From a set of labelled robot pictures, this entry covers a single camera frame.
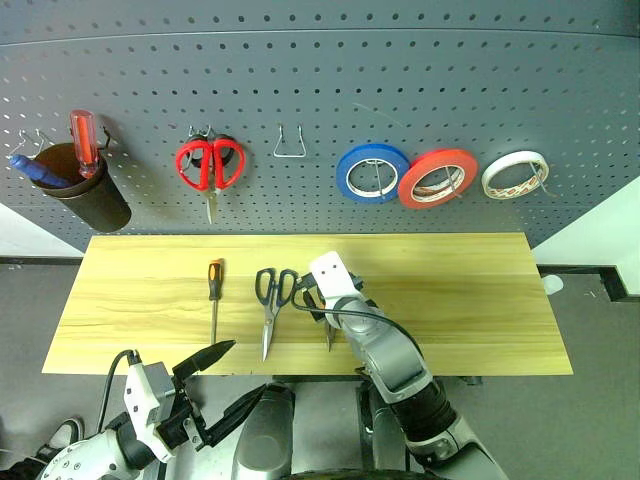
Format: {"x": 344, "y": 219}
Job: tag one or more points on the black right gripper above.
{"x": 358, "y": 283}

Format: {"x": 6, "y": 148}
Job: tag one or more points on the white tape roll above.
{"x": 492, "y": 172}

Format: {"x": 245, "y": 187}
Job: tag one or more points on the grey metal pegboard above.
{"x": 320, "y": 75}

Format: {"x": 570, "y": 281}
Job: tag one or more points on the grey white sneaker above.
{"x": 65, "y": 435}

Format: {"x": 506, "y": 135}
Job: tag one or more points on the small white round object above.
{"x": 553, "y": 285}

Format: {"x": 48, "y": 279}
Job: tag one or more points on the blue tape roll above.
{"x": 345, "y": 175}

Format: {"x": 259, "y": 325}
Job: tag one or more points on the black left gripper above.
{"x": 175, "y": 430}

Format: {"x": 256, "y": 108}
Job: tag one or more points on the dark brown holder cup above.
{"x": 100, "y": 205}

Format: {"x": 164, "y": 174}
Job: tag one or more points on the silver tape hook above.
{"x": 381, "y": 180}
{"x": 452, "y": 182}
{"x": 539, "y": 180}

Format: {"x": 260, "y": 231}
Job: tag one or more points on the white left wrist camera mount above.
{"x": 135, "y": 400}

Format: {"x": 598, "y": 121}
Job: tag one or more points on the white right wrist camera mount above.
{"x": 332, "y": 280}

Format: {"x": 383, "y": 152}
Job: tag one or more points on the red tape roll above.
{"x": 415, "y": 185}

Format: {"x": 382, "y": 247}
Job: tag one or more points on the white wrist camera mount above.
{"x": 332, "y": 280}
{"x": 135, "y": 400}

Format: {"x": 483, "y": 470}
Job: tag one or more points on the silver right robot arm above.
{"x": 385, "y": 350}

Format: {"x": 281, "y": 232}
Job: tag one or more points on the thick orange black screwdriver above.
{"x": 216, "y": 280}

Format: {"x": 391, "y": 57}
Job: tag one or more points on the silver scissors hook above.
{"x": 200, "y": 132}

